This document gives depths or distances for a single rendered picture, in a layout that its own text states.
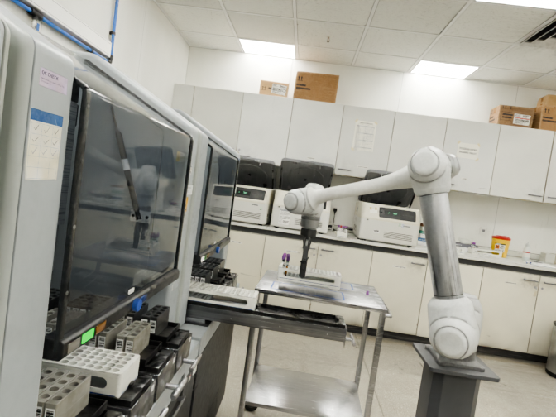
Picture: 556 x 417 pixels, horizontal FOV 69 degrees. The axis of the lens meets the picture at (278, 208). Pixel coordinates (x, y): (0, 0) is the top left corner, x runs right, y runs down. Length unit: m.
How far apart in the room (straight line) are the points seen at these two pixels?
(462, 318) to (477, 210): 3.35
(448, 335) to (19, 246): 1.27
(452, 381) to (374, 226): 2.32
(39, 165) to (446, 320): 1.29
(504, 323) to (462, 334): 2.92
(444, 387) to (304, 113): 3.04
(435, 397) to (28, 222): 1.56
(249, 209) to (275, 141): 0.77
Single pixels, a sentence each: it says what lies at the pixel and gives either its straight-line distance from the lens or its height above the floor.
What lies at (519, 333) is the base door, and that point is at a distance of 4.52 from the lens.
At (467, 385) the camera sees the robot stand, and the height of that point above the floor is 0.64.
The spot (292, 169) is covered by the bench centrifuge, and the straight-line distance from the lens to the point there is 4.11.
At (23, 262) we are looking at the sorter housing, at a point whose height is 1.14.
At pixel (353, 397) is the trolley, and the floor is 0.28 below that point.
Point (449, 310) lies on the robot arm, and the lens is 1.55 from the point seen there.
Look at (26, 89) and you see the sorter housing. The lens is 0.63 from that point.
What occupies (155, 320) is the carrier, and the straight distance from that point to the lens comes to 1.22.
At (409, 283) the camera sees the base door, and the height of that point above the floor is 0.57.
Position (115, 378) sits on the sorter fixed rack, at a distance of 0.96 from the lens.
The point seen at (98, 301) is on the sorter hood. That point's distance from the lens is 0.86.
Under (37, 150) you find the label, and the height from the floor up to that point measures 1.29.
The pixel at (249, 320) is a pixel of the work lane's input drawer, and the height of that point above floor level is 0.78.
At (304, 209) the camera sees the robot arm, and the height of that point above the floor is 1.21.
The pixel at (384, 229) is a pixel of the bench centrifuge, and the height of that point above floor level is 1.03.
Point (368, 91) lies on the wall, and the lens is 4.64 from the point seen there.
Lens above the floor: 1.29
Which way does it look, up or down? 3 degrees down
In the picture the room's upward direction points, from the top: 8 degrees clockwise
